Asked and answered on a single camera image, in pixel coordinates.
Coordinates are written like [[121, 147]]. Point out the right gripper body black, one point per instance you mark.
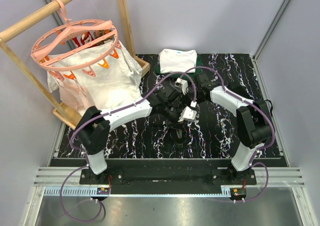
[[190, 98]]

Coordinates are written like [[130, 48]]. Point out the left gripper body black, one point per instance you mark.
[[171, 113]]

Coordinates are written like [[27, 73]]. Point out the black canvas sneaker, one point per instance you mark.
[[177, 132]]

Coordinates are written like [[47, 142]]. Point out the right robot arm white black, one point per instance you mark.
[[255, 129]]

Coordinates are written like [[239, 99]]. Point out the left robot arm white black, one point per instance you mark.
[[95, 125]]

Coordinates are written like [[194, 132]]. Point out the folded green garment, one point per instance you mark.
[[191, 74]]

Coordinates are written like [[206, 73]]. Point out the folded white t-shirt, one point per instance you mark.
[[171, 60]]

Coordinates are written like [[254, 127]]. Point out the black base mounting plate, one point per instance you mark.
[[169, 177]]

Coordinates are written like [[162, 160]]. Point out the white cloth hanging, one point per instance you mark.
[[116, 81]]

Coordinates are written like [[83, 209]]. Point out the pink cloth hanging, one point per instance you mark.
[[76, 97]]

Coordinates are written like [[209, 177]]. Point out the pink round clip hanger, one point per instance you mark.
[[83, 35]]

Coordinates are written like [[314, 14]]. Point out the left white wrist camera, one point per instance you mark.
[[189, 113]]

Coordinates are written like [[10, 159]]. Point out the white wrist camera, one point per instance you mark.
[[189, 113], [182, 85]]

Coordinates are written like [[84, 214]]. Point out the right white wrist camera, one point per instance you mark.
[[182, 85]]

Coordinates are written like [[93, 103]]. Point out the wooden drying rack frame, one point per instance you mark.
[[61, 110]]

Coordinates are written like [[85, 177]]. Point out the aluminium rail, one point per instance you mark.
[[65, 181]]

